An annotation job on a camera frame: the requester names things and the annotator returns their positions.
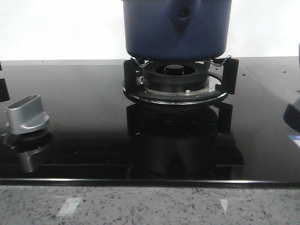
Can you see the blue energy label sticker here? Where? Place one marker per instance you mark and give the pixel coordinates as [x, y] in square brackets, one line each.
[295, 139]

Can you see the silver stove control knob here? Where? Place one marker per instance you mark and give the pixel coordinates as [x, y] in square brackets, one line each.
[26, 115]

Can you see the dark blue cooking pot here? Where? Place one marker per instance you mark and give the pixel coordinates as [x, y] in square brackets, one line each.
[176, 30]

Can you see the right gas burner with grate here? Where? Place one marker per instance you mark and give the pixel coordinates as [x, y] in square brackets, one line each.
[180, 83]

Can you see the light blue plastic bowl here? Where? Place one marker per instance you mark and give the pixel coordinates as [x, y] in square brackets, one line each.
[299, 53]

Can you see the black glass gas cooktop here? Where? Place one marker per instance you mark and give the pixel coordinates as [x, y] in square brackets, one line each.
[97, 137]

